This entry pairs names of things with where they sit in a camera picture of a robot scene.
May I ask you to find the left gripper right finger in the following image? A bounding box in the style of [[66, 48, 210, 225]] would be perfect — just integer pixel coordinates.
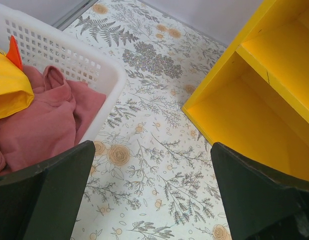
[[210, 142, 309, 240]]

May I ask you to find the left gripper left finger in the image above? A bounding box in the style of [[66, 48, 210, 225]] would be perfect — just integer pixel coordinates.
[[0, 140, 95, 240]]

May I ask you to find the pink cloth in basket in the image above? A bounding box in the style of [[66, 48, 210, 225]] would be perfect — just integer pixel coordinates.
[[0, 65, 106, 176]]

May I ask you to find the yellow wooden shelf cabinet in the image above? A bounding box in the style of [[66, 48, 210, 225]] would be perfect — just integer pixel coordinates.
[[182, 0, 309, 181]]

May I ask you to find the yellow cloth in basket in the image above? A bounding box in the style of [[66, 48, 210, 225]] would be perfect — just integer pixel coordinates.
[[0, 53, 34, 119]]

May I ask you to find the orange cloth in basket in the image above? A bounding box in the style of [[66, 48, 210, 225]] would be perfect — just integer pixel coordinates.
[[6, 35, 23, 71]]

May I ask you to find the white plastic laundry basket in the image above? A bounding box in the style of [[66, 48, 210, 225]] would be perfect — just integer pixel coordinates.
[[0, 3, 127, 142]]

